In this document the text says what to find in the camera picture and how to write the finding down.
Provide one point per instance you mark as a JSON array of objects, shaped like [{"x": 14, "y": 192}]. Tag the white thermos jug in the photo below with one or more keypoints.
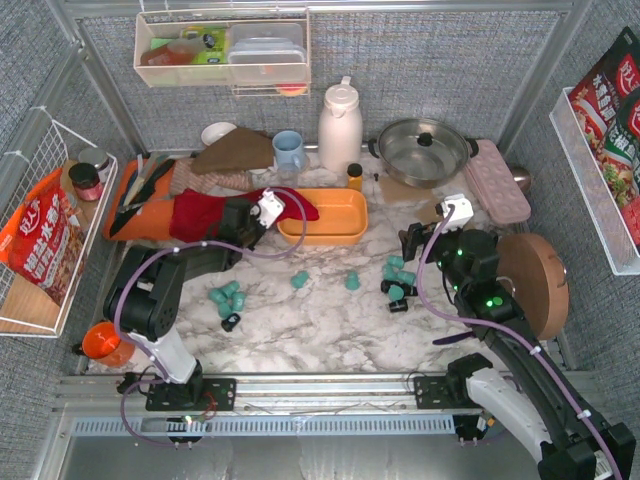
[{"x": 340, "y": 127}]

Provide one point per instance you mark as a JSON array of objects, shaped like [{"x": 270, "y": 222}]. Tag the small brown cardboard piece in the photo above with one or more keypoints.
[{"x": 395, "y": 192}]

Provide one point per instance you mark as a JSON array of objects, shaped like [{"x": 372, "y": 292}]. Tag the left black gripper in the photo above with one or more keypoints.
[{"x": 245, "y": 220}]

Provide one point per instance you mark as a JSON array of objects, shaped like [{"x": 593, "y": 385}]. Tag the orange snack bag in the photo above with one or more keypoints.
[{"x": 40, "y": 242}]

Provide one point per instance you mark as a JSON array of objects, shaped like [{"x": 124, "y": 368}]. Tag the white wall storage basket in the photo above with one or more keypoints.
[{"x": 188, "y": 48}]

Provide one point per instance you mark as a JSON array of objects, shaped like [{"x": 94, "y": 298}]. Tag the red cloth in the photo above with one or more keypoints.
[{"x": 195, "y": 214}]

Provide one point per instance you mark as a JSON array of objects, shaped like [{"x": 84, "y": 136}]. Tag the right white wire basket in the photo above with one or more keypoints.
[{"x": 616, "y": 241}]

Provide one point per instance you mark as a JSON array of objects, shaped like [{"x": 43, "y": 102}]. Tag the pink egg tray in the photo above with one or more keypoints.
[{"x": 492, "y": 183}]

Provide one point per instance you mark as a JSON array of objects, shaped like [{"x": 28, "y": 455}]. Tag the striped pink cloth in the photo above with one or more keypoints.
[{"x": 184, "y": 178}]

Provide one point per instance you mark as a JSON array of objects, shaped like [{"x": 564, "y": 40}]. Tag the brown folded cloth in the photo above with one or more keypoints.
[{"x": 241, "y": 149}]

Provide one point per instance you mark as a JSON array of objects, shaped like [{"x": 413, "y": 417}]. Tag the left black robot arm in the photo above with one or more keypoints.
[{"x": 144, "y": 298}]

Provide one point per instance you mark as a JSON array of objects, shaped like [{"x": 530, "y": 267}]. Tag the red lid jar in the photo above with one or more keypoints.
[{"x": 86, "y": 182}]

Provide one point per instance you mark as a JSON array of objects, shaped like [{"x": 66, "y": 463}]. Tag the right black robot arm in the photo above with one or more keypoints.
[{"x": 563, "y": 433}]

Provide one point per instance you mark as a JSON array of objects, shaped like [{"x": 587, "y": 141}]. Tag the clear lidded food containers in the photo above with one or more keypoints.
[{"x": 267, "y": 53}]

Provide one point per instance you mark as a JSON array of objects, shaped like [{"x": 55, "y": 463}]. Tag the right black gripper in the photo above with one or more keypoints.
[{"x": 422, "y": 240}]

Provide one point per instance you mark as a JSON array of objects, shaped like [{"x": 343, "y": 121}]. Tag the white small bowl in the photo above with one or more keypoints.
[{"x": 214, "y": 132}]

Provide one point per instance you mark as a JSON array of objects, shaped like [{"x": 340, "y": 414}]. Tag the light blue mug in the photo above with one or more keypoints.
[{"x": 288, "y": 147}]

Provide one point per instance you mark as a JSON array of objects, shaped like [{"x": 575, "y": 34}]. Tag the red seasoning packet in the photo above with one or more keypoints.
[{"x": 596, "y": 99}]

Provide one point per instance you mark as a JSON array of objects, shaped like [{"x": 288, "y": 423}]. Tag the purple handled utensil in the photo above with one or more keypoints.
[{"x": 452, "y": 339}]

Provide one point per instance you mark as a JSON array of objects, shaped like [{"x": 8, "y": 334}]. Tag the orange plastic storage basket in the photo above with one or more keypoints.
[{"x": 343, "y": 216}]

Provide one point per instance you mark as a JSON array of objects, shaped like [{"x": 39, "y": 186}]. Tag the white wire basket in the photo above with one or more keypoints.
[
  {"x": 616, "y": 241},
  {"x": 26, "y": 310}
]

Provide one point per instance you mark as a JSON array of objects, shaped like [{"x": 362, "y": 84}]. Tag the yellow spice bottle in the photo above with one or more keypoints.
[{"x": 355, "y": 176}]

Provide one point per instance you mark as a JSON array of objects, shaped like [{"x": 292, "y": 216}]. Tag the left white wire basket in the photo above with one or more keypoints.
[{"x": 26, "y": 310}]

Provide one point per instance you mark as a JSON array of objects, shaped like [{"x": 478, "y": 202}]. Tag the teal coffee capsule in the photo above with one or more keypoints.
[
  {"x": 223, "y": 294},
  {"x": 395, "y": 293},
  {"x": 395, "y": 261},
  {"x": 225, "y": 310},
  {"x": 391, "y": 273},
  {"x": 352, "y": 282},
  {"x": 299, "y": 280},
  {"x": 238, "y": 301}
]

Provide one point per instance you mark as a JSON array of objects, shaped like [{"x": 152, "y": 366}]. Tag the black handled knife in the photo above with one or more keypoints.
[{"x": 147, "y": 189}]

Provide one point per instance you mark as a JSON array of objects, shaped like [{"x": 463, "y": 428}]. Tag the steel pot with glass lid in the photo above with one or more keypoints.
[{"x": 422, "y": 153}]

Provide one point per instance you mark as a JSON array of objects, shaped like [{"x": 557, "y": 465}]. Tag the green seasoning packet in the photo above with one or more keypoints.
[{"x": 618, "y": 155}]

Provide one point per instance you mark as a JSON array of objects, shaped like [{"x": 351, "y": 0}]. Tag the black coffee capsule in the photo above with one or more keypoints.
[
  {"x": 230, "y": 322},
  {"x": 408, "y": 290},
  {"x": 398, "y": 306}
]

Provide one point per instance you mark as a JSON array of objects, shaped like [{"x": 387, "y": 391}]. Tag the round wooden board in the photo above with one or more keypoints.
[{"x": 531, "y": 270}]

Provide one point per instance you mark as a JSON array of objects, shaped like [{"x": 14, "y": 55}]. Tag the orange round object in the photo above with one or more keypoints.
[{"x": 102, "y": 344}]

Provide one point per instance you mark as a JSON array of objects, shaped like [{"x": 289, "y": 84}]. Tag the brown cardboard sheet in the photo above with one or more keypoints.
[{"x": 429, "y": 213}]

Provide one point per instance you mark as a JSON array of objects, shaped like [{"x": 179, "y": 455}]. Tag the silver lid jar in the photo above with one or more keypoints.
[{"x": 96, "y": 157}]

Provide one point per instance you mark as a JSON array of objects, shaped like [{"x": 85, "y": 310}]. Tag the orange cutting board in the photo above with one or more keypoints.
[{"x": 152, "y": 221}]

